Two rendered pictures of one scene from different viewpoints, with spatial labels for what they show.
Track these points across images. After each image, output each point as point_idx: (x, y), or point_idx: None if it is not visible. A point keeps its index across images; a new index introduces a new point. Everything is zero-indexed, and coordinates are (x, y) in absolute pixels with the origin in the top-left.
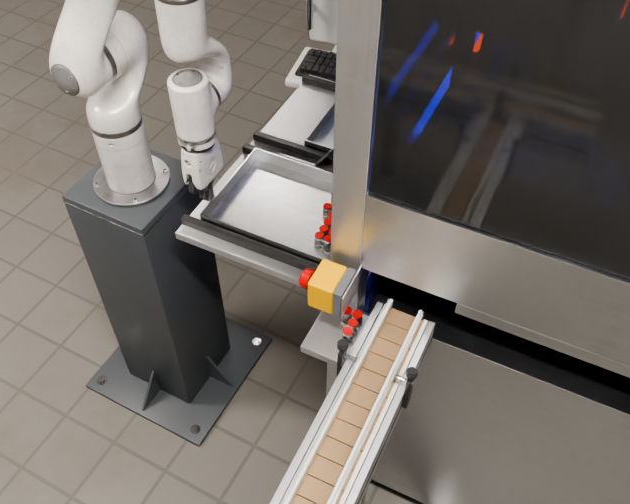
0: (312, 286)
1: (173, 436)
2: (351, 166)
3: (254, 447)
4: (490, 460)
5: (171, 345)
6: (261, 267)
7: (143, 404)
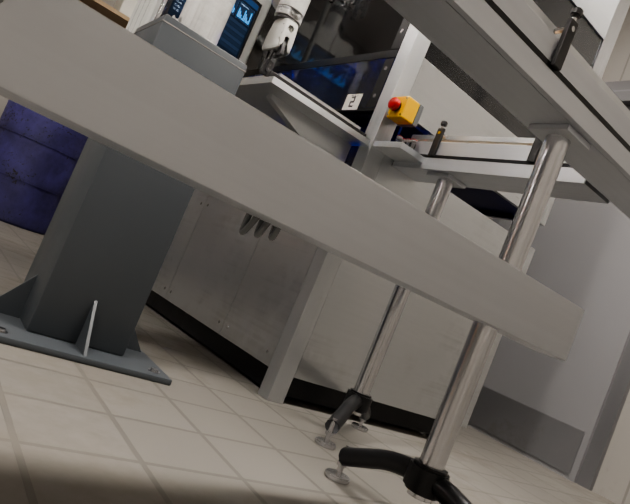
0: (411, 98)
1: (137, 378)
2: (425, 37)
3: (208, 388)
4: (414, 294)
5: (172, 233)
6: (331, 116)
7: (85, 347)
